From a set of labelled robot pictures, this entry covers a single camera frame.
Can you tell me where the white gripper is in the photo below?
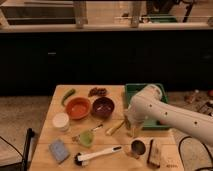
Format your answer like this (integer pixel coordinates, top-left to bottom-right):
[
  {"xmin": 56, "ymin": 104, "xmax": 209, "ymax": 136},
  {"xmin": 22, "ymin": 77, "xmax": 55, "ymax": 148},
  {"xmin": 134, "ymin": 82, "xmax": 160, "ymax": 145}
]
[{"xmin": 124, "ymin": 105, "xmax": 147, "ymax": 138}]

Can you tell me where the yellow banana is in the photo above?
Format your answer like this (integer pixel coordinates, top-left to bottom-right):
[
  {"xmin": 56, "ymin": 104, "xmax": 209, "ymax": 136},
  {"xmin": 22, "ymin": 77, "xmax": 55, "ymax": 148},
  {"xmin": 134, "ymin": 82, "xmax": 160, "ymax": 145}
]
[{"xmin": 106, "ymin": 120, "xmax": 124, "ymax": 136}]

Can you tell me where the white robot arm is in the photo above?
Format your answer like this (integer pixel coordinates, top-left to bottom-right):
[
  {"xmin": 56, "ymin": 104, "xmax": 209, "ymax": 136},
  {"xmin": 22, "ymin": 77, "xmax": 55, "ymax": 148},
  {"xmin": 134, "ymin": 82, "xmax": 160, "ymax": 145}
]
[{"xmin": 125, "ymin": 84, "xmax": 213, "ymax": 146}]

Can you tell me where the metal cup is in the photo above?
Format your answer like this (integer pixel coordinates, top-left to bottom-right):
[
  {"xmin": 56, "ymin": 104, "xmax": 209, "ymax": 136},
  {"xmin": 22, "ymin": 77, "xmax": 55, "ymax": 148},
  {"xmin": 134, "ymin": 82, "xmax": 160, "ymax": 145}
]
[{"xmin": 131, "ymin": 140, "xmax": 146, "ymax": 158}]

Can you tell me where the white plastic cup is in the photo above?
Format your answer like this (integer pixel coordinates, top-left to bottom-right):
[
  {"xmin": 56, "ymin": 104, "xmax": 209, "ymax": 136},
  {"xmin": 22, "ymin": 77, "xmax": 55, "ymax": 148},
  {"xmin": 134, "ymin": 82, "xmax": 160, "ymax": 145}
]
[{"xmin": 52, "ymin": 113, "xmax": 70, "ymax": 131}]

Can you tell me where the dark purple bowl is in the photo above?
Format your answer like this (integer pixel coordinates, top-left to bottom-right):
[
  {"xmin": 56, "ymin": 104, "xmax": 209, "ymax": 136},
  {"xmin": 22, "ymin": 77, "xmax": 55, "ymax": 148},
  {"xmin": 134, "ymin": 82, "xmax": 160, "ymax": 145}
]
[{"xmin": 91, "ymin": 97, "xmax": 115, "ymax": 119}]

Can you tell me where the green plastic tray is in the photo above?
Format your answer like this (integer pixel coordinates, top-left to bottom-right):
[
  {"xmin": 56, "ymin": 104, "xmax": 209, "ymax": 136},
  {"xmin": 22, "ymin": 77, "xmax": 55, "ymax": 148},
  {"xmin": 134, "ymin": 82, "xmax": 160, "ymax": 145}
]
[{"xmin": 125, "ymin": 83, "xmax": 169, "ymax": 130}]

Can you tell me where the green measuring scoop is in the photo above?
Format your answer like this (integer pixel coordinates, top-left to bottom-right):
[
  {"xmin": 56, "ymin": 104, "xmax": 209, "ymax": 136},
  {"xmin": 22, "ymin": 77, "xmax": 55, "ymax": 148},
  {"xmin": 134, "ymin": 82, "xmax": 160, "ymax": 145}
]
[{"xmin": 72, "ymin": 124, "xmax": 103, "ymax": 148}]

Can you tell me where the brown grape bunch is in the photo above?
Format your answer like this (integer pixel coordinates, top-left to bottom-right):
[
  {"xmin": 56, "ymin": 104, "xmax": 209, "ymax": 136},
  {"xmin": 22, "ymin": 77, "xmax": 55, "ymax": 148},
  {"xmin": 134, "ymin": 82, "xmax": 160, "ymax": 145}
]
[{"xmin": 88, "ymin": 87, "xmax": 107, "ymax": 97}]

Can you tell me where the orange bowl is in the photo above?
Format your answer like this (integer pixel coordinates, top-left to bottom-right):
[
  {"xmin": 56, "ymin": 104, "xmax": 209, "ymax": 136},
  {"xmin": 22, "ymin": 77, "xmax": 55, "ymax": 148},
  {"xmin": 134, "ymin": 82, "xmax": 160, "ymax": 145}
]
[{"xmin": 65, "ymin": 97, "xmax": 91, "ymax": 120}]

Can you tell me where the white dish brush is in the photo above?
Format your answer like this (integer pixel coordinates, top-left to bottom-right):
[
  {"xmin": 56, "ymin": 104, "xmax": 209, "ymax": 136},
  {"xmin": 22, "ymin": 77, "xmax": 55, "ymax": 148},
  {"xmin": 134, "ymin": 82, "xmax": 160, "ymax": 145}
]
[{"xmin": 74, "ymin": 146, "xmax": 122, "ymax": 166}]

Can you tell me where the green chili pepper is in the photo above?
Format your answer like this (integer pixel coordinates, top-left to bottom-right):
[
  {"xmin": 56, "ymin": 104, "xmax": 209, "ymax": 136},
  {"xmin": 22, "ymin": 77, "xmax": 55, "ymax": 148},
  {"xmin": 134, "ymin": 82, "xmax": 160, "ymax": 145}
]
[{"xmin": 61, "ymin": 89, "xmax": 76, "ymax": 107}]

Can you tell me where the blue sponge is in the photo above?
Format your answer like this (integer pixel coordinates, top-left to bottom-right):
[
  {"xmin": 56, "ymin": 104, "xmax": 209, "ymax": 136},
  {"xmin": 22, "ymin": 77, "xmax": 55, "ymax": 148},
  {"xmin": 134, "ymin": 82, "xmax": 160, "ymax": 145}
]
[{"xmin": 49, "ymin": 139, "xmax": 70, "ymax": 164}]

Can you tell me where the black cable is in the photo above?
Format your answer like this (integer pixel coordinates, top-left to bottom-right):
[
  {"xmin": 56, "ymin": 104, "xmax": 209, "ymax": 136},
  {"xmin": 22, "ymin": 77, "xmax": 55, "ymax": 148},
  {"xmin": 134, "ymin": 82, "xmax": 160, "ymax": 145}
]
[{"xmin": 177, "ymin": 135, "xmax": 213, "ymax": 171}]

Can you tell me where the black chair frame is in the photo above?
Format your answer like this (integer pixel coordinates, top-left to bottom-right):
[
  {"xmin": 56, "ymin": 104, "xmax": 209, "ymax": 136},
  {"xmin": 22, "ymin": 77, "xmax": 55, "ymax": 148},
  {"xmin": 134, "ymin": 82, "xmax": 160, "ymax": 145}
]
[{"xmin": 0, "ymin": 128, "xmax": 35, "ymax": 171}]

